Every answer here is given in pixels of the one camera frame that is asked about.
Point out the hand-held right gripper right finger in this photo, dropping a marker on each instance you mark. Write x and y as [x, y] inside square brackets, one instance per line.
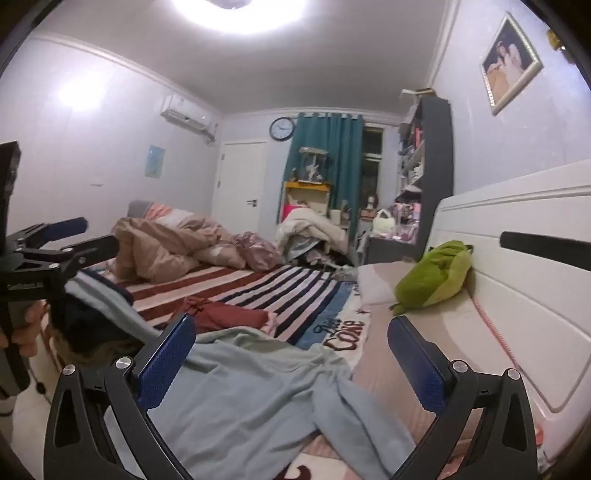
[415, 364]

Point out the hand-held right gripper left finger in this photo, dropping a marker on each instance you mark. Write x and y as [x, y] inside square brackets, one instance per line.
[166, 364]

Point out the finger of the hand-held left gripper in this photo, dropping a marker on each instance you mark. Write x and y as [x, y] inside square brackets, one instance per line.
[64, 227]
[92, 249]

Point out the light blue garment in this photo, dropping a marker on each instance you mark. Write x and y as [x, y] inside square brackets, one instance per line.
[240, 397]

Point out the person's left hand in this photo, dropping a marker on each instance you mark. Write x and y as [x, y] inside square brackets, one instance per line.
[27, 330]

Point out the grey striped garment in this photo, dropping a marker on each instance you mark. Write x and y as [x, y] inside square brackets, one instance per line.
[101, 295]

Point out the beige ribbed pillow cover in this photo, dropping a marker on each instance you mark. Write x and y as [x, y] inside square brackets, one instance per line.
[466, 337]

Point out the beige duvet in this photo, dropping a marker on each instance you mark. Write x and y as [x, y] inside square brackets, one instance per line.
[161, 249]

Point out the red garment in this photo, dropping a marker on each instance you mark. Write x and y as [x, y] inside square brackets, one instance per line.
[221, 316]

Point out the pink striped pillow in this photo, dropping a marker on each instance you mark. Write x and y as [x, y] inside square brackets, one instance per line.
[161, 213]

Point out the dark garment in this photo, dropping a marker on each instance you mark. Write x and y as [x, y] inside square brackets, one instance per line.
[92, 334]

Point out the green plush toy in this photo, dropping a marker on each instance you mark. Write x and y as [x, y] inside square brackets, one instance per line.
[429, 281]

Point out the white pillow pink stitching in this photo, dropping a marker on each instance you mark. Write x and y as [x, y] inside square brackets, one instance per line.
[374, 281]

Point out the small pink garment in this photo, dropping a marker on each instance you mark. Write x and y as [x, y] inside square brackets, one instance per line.
[272, 322]

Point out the white headboard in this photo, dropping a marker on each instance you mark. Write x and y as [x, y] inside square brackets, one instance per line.
[531, 314]

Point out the white bag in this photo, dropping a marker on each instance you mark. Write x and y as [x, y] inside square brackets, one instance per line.
[384, 224]

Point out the pink floral pillow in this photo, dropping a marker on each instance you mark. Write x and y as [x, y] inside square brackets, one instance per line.
[258, 251]

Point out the white door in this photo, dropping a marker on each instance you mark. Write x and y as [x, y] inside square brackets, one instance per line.
[240, 184]

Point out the white air conditioner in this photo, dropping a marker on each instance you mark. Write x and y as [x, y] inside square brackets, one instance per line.
[187, 115]

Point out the pile of white bedding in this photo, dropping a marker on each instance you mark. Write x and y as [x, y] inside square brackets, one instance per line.
[309, 228]

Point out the dark bookshelf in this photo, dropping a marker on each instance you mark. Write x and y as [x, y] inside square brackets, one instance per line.
[436, 175]

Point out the window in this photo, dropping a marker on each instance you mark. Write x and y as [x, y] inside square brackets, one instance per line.
[371, 170]

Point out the yellow shelf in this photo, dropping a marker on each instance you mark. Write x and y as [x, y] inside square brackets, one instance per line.
[307, 185]

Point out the teal curtain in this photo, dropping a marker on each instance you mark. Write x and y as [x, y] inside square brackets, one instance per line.
[344, 157]

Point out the ceiling lamp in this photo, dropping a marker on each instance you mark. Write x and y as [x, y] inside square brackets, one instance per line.
[240, 14]

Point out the framed picture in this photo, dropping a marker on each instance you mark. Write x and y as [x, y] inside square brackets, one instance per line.
[510, 60]

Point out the blue wall poster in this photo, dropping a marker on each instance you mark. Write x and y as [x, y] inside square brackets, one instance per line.
[154, 161]

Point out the round wall clock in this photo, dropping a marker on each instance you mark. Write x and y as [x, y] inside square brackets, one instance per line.
[281, 129]

